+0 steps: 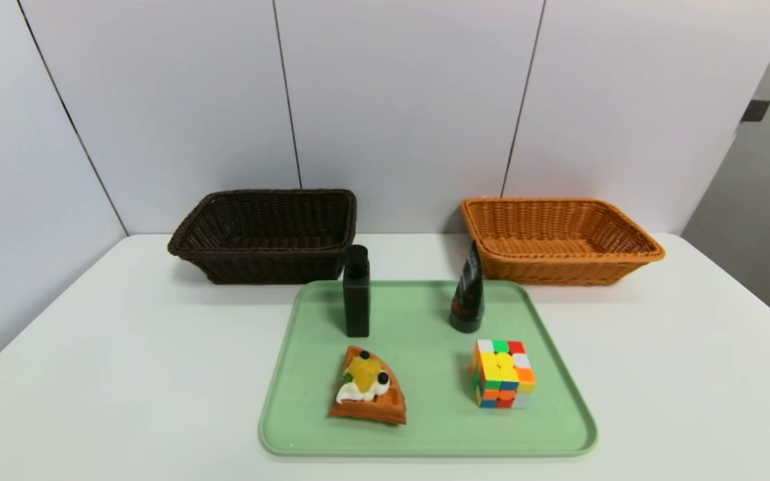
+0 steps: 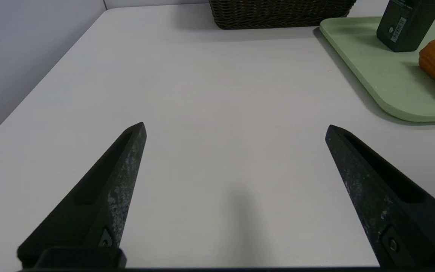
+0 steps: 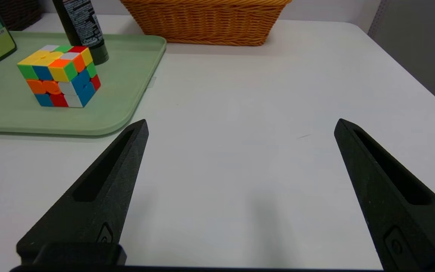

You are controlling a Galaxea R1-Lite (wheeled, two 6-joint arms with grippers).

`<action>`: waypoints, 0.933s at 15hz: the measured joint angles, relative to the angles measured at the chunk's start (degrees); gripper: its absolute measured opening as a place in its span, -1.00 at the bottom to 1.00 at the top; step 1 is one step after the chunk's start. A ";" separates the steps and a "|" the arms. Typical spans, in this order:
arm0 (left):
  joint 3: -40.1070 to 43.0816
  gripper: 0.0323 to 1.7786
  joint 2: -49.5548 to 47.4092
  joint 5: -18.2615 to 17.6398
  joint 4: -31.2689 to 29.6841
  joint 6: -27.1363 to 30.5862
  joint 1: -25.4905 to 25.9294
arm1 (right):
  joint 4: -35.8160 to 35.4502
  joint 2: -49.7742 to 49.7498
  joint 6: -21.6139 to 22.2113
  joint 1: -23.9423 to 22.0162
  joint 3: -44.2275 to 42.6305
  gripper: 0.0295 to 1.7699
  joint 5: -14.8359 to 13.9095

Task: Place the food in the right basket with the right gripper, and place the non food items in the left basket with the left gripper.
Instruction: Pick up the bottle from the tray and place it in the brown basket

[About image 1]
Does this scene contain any multicoloured puzzle cube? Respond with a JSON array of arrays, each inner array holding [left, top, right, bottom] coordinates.
[[470, 339, 537, 410]]

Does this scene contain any dark brown wicker basket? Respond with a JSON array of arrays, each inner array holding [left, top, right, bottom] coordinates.
[[168, 188, 358, 285]]

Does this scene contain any light green plastic tray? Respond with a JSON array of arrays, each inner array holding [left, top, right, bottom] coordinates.
[[258, 279, 598, 458]]

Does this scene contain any orange wicker basket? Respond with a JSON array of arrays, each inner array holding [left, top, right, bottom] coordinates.
[[461, 197, 666, 287]]

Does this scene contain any dark green pump bottle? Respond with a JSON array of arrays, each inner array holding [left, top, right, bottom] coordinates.
[[343, 245, 371, 338]]

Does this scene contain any dark tube with red label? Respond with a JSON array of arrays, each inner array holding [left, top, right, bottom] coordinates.
[[450, 239, 485, 333]]

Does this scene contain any toy waffle with cream fruit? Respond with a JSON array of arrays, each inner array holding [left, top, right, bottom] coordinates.
[[330, 345, 407, 426]]

